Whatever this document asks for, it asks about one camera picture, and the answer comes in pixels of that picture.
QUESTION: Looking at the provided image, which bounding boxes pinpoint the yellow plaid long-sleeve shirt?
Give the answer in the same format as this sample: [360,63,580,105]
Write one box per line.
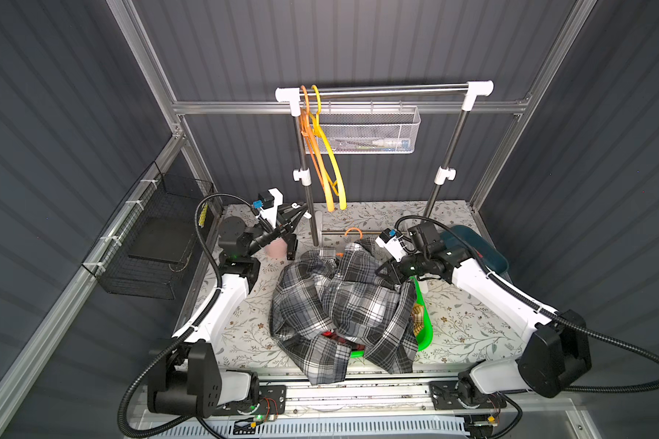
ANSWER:
[411,304,426,338]

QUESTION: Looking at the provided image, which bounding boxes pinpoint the brown orange hanger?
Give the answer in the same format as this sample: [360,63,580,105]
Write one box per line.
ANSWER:
[336,227,364,257]

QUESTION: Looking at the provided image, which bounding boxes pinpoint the orange plastic hanger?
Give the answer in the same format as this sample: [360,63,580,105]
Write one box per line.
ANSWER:
[300,86,335,212]

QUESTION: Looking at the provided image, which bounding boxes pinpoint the grey plaid long-sleeve shirt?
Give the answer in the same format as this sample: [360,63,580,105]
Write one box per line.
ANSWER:
[269,238,418,385]

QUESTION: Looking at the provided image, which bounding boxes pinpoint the yellow plastic hanger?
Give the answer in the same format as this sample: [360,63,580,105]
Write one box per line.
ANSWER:
[312,85,348,210]

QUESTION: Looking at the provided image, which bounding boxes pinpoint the red black plaid shirt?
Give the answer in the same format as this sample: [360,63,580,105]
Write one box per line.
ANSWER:
[322,331,365,352]

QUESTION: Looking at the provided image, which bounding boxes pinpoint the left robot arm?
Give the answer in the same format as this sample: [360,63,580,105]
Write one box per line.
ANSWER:
[116,188,312,438]

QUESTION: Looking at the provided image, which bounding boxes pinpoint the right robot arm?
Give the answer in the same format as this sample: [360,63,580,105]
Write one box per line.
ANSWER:
[376,216,659,408]

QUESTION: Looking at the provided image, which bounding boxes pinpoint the black stapler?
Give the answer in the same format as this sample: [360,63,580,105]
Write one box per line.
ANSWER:
[285,234,298,261]

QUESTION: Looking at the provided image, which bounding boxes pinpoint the pink pen cup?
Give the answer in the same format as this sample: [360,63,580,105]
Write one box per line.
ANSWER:
[265,239,287,260]

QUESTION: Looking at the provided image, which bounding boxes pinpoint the floral table mat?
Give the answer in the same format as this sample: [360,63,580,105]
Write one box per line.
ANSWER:
[215,201,524,373]

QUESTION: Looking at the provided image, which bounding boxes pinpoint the green perforated plastic tray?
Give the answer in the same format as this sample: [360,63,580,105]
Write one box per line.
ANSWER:
[334,277,433,369]

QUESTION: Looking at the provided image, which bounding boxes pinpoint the dark teal plastic bin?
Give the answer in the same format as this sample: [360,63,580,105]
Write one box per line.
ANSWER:
[440,225,509,275]

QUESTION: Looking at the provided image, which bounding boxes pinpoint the yellow object in basket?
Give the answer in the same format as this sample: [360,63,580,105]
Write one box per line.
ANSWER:
[197,202,208,228]

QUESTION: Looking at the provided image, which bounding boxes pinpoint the steel clothes rack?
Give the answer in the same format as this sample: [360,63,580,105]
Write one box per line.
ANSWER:
[275,80,494,247]

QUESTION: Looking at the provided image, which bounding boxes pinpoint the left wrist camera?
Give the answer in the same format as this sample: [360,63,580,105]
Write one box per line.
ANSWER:
[252,188,284,232]

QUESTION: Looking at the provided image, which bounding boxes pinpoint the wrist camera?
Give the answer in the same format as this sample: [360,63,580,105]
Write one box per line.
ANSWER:
[252,188,284,232]
[375,229,413,263]

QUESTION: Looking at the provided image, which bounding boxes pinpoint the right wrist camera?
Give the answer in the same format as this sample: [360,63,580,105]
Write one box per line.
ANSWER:
[375,229,413,263]

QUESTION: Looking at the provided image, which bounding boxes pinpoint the white mesh wire basket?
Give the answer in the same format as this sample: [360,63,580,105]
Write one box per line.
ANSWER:
[317,106,421,155]

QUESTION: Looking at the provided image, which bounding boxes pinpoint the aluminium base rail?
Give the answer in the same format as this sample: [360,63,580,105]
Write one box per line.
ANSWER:
[125,367,600,439]

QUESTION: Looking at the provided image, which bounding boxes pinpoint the black wire wall basket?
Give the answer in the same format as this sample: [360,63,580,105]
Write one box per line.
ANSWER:
[82,164,214,301]

